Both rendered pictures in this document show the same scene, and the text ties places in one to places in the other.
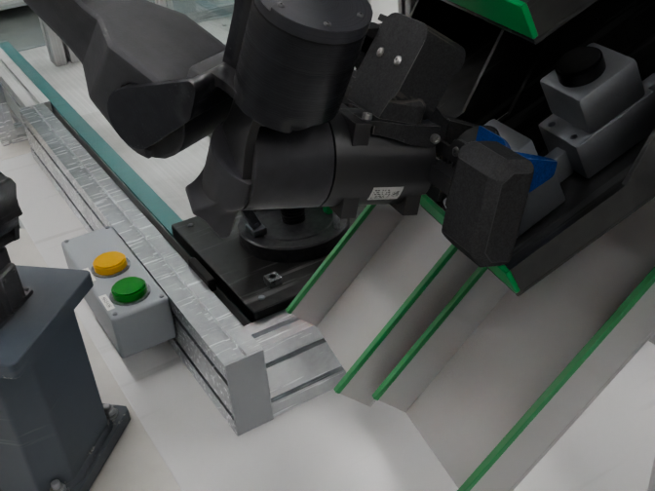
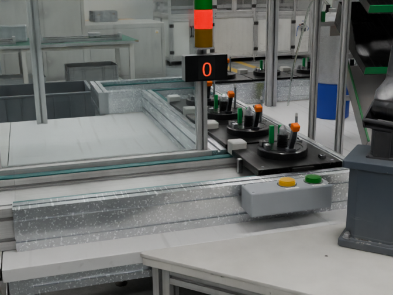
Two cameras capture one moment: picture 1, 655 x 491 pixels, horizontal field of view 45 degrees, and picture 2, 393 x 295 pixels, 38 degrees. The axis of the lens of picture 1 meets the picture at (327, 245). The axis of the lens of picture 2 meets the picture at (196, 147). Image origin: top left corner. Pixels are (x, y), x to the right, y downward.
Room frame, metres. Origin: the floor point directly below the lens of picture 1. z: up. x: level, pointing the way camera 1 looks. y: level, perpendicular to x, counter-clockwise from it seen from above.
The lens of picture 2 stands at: (0.75, 1.60, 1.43)
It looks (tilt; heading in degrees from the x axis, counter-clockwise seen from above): 16 degrees down; 283
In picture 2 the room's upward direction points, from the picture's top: 1 degrees counter-clockwise
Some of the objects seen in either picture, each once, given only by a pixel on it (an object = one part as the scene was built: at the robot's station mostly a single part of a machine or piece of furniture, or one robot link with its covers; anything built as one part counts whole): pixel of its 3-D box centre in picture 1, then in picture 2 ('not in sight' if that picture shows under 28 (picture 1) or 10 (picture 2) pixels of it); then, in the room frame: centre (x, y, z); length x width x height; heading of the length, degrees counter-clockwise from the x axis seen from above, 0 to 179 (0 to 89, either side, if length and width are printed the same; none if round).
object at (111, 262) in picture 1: (110, 266); (286, 183); (0.83, 0.27, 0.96); 0.04 x 0.04 x 0.02
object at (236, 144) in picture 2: not in sight; (237, 147); (0.99, 0.00, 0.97); 0.05 x 0.05 x 0.04; 29
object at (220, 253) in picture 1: (295, 238); (282, 156); (0.86, 0.04, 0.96); 0.24 x 0.24 x 0.02; 29
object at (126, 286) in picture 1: (130, 292); (313, 180); (0.77, 0.23, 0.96); 0.04 x 0.04 x 0.02
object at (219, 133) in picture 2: not in sight; (248, 119); (0.98, -0.18, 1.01); 0.24 x 0.24 x 0.13; 29
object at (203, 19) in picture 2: not in sight; (203, 19); (1.08, 0.03, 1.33); 0.05 x 0.05 x 0.05
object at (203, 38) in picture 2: not in sight; (203, 37); (1.08, 0.03, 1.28); 0.05 x 0.05 x 0.05
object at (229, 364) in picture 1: (117, 221); (204, 202); (1.02, 0.31, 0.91); 0.89 x 0.06 x 0.11; 29
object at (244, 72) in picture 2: not in sight; (266, 66); (1.05, -1.38, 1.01); 0.24 x 0.24 x 0.13; 29
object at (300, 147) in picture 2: (293, 225); (282, 149); (0.86, 0.04, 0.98); 0.14 x 0.14 x 0.02
